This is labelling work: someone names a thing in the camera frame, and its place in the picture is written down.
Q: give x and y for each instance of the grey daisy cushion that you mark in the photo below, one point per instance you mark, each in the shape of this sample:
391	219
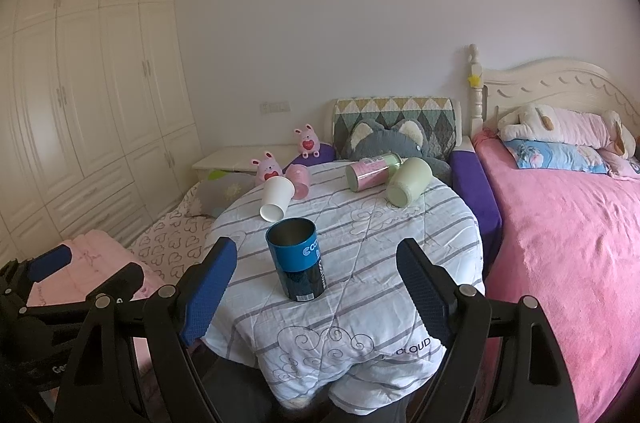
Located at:
222	193

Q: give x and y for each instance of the cream wardrobe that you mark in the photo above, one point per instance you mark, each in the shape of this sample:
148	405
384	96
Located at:
85	93

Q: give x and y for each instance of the light green cup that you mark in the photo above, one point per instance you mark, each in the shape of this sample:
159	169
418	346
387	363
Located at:
409	180

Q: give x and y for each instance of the blue metal cup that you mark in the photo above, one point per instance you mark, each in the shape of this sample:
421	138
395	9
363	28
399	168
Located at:
295	263

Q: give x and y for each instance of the grey cat plush cushion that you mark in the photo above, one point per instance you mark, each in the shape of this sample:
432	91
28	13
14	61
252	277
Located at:
380	140

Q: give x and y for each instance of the purple bed bumper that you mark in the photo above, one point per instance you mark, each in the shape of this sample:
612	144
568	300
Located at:
322	154
475	188

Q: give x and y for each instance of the white plush dog toy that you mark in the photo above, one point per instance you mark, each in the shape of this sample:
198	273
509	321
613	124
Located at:
565	125

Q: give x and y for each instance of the pink fleece blanket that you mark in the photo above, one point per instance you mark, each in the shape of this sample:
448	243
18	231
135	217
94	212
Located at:
560	248

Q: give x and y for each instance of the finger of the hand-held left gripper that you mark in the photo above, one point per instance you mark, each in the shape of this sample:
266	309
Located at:
117	278
50	263

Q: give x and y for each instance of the blue floral pillow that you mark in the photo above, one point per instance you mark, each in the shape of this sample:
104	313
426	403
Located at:
555	155

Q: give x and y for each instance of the pink bunny toy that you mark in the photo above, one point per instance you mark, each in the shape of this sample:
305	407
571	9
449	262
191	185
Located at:
307	143
267	169

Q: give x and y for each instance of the pink pillow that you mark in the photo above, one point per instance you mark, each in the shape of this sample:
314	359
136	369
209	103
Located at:
622	163

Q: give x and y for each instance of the white paper cup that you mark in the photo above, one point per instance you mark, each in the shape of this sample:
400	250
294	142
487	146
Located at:
276	198

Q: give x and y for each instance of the wall socket panel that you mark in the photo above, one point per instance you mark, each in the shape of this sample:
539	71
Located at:
275	106

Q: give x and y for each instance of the white striped quilt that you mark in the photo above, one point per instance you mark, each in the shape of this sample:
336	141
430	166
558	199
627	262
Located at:
370	253

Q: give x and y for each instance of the heart printed bed sheet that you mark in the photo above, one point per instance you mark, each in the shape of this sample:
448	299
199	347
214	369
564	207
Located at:
175	233

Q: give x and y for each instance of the white nightstand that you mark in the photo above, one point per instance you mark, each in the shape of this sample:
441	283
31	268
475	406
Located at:
235	155

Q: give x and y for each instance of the green and pink tall cup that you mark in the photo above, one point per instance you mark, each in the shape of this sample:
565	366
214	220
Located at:
372	173

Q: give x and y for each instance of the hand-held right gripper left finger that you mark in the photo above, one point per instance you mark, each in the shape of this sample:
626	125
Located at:
210	290

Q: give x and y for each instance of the pink quilt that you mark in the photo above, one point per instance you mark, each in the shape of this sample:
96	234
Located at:
95	253

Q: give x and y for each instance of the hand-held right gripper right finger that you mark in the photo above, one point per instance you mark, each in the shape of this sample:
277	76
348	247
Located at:
425	290

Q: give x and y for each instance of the diamond patterned quilted cover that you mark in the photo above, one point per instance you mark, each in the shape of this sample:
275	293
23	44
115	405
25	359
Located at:
395	108

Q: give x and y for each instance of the yellow star sticker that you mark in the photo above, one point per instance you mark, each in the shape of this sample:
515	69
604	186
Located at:
474	80

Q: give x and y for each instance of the cream wooden bed headboard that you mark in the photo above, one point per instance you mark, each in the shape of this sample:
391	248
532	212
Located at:
550	85

